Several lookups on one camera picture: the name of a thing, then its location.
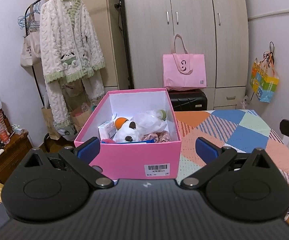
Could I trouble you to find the blue wet wipes pack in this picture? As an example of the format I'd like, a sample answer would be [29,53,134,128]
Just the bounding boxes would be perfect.
[101,140,155,145]

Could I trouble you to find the pink cardboard box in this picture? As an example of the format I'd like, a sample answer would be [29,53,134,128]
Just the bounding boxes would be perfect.
[74,88,182,180]

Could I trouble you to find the bunch of blue wire hangers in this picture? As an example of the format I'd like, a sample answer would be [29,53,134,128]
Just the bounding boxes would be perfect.
[18,1,41,30]

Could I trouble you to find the kraft paper bag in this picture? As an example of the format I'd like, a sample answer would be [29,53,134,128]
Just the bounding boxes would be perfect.
[70,102,95,133]
[42,105,61,140]

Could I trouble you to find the black clothes rack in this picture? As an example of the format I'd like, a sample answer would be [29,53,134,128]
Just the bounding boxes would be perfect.
[25,0,135,105]

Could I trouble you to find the black suitcase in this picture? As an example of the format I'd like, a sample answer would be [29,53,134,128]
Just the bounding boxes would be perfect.
[168,89,208,112]

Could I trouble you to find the beige three-door wardrobe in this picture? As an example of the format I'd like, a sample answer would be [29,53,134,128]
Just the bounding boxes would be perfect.
[120,0,250,112]

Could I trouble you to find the clear plastic bag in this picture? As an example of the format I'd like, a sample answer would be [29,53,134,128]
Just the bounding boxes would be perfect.
[132,110,169,133]

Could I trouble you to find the white fleece pajama jacket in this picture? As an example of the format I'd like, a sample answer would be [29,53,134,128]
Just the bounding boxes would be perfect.
[39,0,107,83]

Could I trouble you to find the white and brown plush toy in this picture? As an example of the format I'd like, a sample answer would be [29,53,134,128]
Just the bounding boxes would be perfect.
[113,120,141,143]

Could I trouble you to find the canvas tote bag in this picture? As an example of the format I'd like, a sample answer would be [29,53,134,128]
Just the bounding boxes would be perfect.
[20,12,42,68]

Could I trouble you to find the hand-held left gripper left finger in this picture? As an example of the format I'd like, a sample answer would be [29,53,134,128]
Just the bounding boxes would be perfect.
[17,136,114,189]

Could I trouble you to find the pink tote bag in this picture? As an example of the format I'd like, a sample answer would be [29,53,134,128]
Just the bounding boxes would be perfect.
[162,34,206,91]

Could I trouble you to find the patchwork blanket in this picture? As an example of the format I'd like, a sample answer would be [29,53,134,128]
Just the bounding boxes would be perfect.
[174,109,289,220]

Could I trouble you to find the white fleece pajama pants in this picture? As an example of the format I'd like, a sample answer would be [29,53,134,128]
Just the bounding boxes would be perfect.
[45,71,105,140]

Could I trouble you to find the wooden nightstand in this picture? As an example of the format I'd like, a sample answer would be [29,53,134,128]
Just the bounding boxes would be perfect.
[0,130,34,184]

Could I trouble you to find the orange drink bottle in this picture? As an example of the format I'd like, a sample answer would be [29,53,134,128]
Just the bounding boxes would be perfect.
[0,118,10,144]

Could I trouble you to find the pink floral scrunchie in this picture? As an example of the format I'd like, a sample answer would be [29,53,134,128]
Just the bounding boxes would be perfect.
[139,131,172,143]

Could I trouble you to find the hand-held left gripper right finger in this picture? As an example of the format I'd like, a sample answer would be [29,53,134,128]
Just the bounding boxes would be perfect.
[181,137,278,189]

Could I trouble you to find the colourful gift bag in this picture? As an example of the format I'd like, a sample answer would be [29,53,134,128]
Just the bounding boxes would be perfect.
[250,41,280,103]

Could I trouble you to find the small white tissue packet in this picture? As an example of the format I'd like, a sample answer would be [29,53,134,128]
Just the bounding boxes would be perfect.
[98,121,117,140]

